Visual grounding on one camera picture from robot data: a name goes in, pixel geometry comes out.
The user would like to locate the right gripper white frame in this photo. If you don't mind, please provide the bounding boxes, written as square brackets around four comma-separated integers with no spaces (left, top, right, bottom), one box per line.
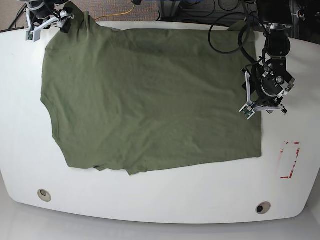
[25,8,75,42]

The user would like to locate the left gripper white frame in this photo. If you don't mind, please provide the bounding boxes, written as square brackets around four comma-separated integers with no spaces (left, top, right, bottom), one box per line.
[240,69,288,120]

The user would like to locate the olive green t-shirt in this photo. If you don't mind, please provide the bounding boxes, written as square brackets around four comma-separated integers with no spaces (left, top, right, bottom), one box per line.
[41,12,262,175]

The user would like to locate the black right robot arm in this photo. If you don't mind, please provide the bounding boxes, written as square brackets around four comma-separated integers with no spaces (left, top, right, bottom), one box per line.
[24,0,75,42]

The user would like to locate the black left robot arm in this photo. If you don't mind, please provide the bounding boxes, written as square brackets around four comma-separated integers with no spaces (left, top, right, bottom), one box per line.
[240,0,295,119]

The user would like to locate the red tape rectangle marking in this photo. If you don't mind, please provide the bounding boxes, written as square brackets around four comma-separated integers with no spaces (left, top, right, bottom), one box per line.
[277,141,301,179]

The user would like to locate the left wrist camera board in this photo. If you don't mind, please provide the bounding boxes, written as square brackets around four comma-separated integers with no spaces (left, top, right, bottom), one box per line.
[239,104,255,120]

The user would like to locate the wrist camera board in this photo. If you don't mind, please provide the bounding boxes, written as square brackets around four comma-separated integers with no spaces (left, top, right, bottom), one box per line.
[239,104,255,120]
[26,31,34,42]

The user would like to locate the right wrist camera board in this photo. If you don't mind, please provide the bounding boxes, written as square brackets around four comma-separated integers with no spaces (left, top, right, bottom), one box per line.
[26,31,34,42]

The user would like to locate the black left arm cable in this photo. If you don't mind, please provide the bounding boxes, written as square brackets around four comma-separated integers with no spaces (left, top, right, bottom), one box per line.
[208,0,268,73]

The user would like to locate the yellow cable on floor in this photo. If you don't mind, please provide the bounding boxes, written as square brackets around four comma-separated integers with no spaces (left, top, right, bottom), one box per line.
[92,2,138,23]

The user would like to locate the right table cable grommet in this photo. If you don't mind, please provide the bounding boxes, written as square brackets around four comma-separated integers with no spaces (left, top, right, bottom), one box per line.
[255,201,271,215]

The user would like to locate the table cable grommet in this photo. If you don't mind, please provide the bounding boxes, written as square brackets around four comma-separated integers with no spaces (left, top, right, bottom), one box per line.
[37,189,52,203]
[255,201,271,215]

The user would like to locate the left table cable grommet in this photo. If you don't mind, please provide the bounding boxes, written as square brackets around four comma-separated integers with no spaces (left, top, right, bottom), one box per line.
[37,189,52,203]

